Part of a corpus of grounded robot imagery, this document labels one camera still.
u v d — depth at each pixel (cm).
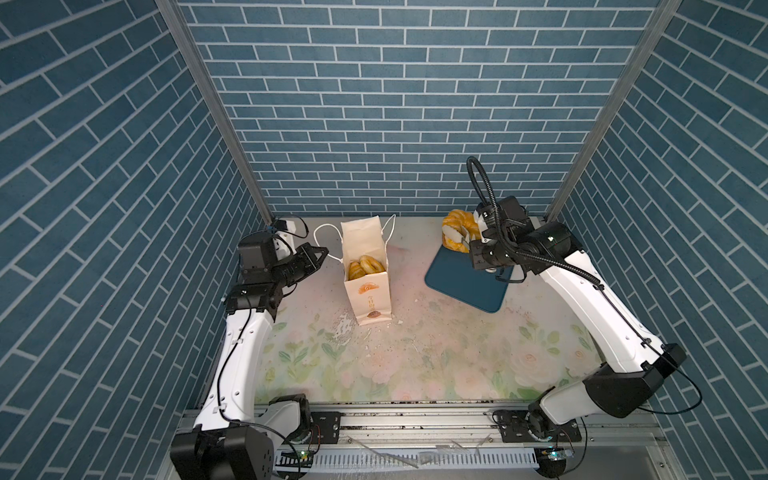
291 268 63
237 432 38
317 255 74
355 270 94
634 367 40
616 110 89
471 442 74
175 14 70
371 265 93
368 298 79
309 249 65
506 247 49
